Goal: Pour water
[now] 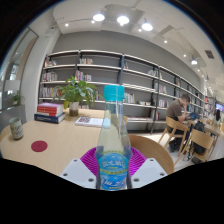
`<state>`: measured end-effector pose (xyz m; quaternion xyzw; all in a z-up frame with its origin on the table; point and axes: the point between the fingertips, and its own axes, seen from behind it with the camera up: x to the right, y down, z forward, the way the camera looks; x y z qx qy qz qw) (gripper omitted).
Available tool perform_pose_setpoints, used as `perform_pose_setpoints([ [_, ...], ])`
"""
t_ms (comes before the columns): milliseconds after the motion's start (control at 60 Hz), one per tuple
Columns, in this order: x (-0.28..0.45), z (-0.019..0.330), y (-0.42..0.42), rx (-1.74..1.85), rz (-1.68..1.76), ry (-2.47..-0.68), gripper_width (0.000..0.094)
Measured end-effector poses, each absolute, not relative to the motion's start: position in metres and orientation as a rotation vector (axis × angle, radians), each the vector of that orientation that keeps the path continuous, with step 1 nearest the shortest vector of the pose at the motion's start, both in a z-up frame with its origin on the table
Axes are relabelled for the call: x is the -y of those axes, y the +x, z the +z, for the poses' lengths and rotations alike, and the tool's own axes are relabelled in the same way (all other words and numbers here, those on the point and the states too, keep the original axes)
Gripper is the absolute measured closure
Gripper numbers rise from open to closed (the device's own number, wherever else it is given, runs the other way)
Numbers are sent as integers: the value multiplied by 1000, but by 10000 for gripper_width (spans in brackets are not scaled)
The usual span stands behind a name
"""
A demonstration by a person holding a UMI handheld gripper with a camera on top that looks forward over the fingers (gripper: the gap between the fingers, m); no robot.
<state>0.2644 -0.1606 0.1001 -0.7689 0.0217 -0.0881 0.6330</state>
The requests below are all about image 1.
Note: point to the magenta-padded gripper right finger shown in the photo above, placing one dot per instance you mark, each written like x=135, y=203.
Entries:
x=148, y=170

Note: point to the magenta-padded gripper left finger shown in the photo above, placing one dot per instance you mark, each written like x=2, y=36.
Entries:
x=77, y=170

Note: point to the clear bottle with blue cap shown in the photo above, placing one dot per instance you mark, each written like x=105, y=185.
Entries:
x=113, y=146

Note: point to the round-backed wooden chair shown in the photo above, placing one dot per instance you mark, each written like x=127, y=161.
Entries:
x=4, y=131
x=150, y=150

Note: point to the flat round red coaster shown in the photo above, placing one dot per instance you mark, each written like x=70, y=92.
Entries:
x=39, y=146

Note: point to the white open booklet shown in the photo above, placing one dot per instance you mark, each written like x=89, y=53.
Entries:
x=88, y=121

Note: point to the dark blue book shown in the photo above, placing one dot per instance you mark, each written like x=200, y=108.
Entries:
x=49, y=118

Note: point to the group of slatted wooden chairs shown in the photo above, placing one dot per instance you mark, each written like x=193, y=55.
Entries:
x=200, y=140

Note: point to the person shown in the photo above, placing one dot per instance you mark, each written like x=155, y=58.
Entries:
x=175, y=111
x=217, y=116

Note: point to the red book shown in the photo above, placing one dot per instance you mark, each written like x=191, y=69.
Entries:
x=49, y=111

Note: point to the pink book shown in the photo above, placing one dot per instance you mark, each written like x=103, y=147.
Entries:
x=50, y=105

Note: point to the green potted table plant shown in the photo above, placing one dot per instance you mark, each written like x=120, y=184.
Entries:
x=76, y=91

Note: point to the grey shelf unit with books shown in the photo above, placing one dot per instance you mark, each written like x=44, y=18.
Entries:
x=140, y=80

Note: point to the small green ledge plant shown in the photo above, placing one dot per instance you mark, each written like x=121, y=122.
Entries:
x=17, y=98

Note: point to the ceiling air vent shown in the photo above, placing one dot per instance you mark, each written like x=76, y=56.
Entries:
x=209, y=54

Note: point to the group of ceiling lights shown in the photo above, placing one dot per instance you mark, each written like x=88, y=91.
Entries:
x=122, y=20

